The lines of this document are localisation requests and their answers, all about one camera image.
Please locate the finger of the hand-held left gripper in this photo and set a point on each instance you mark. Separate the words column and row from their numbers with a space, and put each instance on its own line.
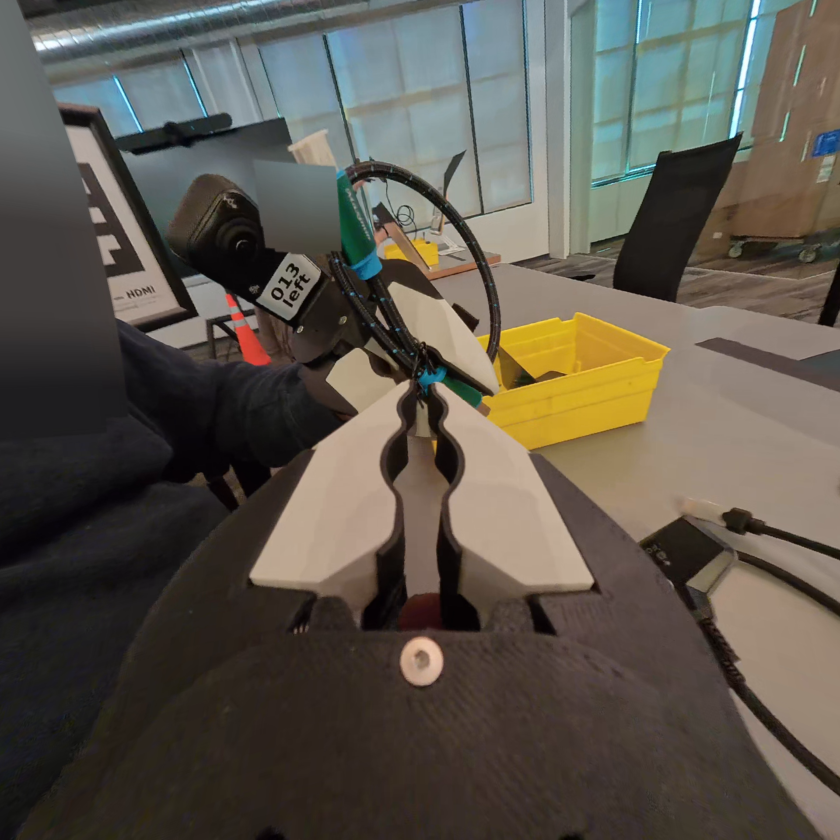
column 439, row 321
column 358, row 380

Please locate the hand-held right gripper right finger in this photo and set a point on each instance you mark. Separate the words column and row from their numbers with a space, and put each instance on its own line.
column 518, row 525

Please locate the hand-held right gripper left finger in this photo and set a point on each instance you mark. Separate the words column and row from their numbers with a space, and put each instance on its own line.
column 321, row 518

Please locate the yellow plastic bin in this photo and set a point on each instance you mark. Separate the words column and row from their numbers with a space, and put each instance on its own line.
column 577, row 394
column 426, row 253

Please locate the black HDMI switch box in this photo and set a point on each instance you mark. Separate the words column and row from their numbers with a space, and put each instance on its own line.
column 686, row 551

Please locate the person's left forearm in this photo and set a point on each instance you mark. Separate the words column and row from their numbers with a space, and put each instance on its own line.
column 229, row 407

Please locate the large black screen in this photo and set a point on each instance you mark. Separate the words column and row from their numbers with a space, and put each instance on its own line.
column 197, row 170

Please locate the black framed marker sign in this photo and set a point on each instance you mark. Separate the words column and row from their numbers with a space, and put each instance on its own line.
column 131, row 262

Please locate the orange traffic cone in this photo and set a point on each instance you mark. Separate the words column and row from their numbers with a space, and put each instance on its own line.
column 248, row 334

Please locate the person's dark sweater torso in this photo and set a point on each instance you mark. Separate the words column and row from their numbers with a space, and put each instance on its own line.
column 79, row 558

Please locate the dark chair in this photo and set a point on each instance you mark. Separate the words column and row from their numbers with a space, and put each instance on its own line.
column 676, row 223

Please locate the cardboard box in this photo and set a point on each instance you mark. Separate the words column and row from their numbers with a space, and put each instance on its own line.
column 787, row 131

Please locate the black camera bar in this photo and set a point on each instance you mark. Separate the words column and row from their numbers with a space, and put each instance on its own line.
column 190, row 128

